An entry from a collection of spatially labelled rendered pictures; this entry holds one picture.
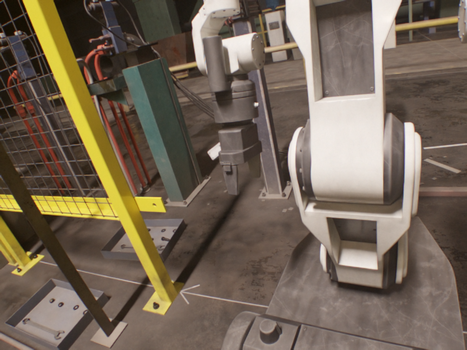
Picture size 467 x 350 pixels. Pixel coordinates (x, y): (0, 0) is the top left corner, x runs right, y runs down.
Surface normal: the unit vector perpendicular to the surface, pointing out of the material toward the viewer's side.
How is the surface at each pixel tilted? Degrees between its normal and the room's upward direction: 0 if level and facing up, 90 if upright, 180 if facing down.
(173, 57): 99
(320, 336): 0
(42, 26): 90
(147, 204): 90
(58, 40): 90
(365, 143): 66
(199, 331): 0
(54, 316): 0
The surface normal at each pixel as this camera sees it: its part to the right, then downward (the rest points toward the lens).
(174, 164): 0.91, -0.02
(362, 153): -0.47, 0.10
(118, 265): -0.22, -0.87
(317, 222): -0.37, 0.64
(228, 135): -0.46, 0.31
